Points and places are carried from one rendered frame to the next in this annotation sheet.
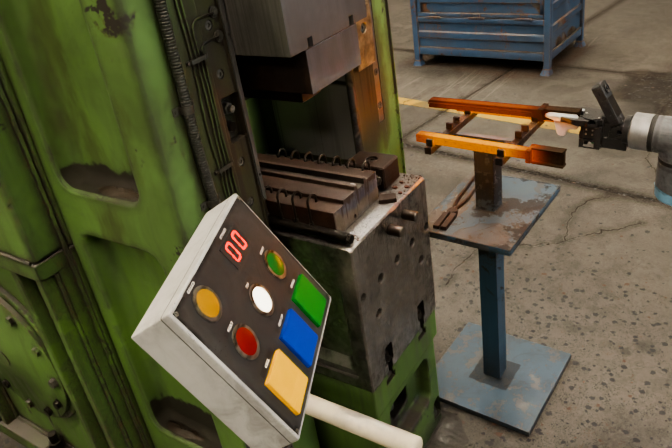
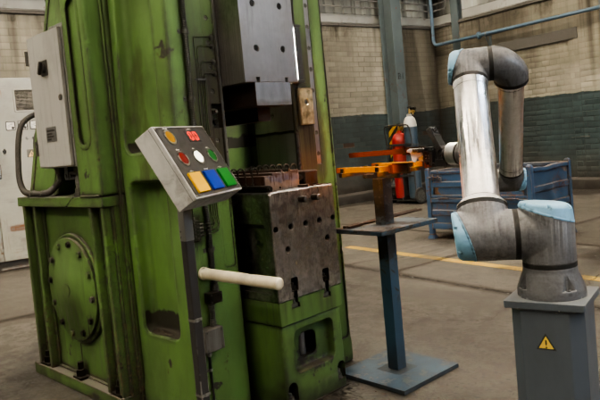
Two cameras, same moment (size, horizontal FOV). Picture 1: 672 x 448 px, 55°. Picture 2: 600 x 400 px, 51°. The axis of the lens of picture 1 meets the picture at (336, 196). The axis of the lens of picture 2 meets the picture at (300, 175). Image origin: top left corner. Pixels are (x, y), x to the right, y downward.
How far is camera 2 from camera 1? 148 cm
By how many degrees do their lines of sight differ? 26
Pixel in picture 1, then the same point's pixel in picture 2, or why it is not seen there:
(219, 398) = (165, 173)
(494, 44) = not seen: hidden behind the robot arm
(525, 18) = (512, 198)
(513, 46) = not seen: hidden behind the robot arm
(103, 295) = (133, 225)
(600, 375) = (475, 374)
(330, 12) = (272, 70)
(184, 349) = (154, 145)
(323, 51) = (266, 87)
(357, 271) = (272, 209)
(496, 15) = not seen: hidden behind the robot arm
